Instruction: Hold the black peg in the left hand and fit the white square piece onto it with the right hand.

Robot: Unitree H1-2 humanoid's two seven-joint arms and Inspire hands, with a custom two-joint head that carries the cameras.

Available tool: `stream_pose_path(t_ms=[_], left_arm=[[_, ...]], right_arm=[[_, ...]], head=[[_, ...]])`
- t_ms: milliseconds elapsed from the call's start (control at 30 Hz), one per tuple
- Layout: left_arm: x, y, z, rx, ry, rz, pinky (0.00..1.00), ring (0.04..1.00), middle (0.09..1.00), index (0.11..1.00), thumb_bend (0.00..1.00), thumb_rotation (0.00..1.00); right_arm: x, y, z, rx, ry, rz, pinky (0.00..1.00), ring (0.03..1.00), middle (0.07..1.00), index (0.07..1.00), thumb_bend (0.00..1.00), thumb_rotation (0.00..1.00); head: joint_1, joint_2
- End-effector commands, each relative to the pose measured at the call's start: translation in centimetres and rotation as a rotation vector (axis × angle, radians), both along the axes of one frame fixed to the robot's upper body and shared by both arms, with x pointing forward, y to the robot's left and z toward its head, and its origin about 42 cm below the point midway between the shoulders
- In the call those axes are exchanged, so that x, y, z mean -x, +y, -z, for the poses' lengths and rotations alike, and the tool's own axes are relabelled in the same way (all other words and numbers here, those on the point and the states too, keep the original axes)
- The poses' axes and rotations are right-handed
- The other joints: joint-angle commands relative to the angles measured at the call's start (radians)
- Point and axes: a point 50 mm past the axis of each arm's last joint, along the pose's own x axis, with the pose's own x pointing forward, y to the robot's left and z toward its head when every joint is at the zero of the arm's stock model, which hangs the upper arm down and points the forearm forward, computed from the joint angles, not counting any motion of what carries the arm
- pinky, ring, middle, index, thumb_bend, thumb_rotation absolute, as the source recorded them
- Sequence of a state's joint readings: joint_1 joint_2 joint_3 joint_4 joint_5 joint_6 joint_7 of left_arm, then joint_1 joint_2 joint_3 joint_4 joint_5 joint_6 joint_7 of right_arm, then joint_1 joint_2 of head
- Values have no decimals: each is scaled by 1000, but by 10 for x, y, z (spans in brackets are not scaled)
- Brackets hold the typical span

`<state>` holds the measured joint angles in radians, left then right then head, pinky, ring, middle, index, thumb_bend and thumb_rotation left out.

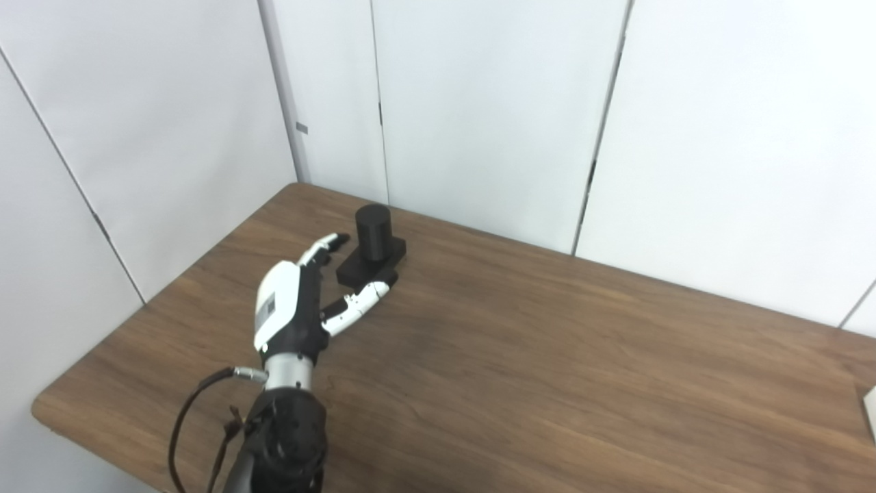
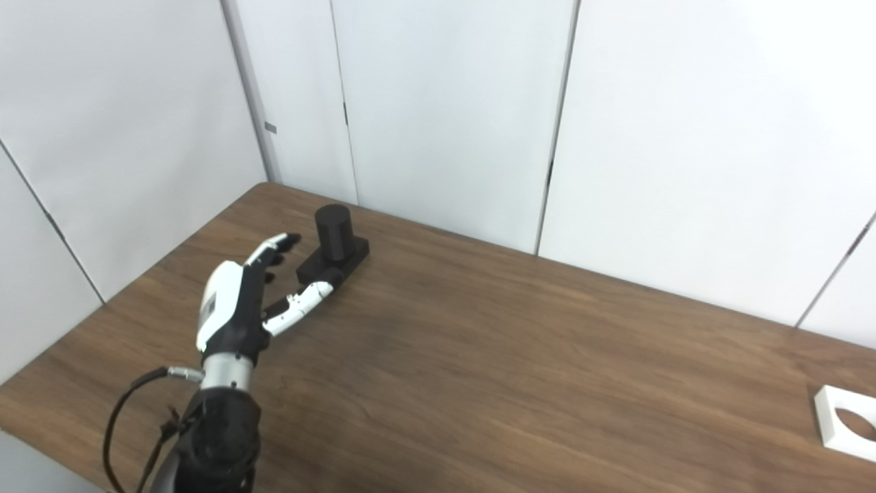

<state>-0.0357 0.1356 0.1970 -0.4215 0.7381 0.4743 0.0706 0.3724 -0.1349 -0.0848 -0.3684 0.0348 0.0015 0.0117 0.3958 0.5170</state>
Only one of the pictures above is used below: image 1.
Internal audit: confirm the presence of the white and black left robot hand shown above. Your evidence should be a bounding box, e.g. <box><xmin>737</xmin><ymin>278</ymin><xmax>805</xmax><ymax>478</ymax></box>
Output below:
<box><xmin>253</xmin><ymin>233</ymin><xmax>391</xmax><ymax>361</ymax></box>

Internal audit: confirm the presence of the black peg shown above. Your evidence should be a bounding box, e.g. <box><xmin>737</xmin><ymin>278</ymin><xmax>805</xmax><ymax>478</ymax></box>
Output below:
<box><xmin>335</xmin><ymin>203</ymin><xmax>407</xmax><ymax>288</ymax></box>

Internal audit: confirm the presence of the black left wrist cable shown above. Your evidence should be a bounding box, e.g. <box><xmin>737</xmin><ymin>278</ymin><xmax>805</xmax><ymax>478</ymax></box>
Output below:
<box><xmin>168</xmin><ymin>366</ymin><xmax>269</xmax><ymax>493</ymax></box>

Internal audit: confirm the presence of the grey wall corner post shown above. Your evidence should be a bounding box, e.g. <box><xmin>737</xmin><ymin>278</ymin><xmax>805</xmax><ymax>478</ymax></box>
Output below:
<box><xmin>257</xmin><ymin>0</ymin><xmax>313</xmax><ymax>185</ymax></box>

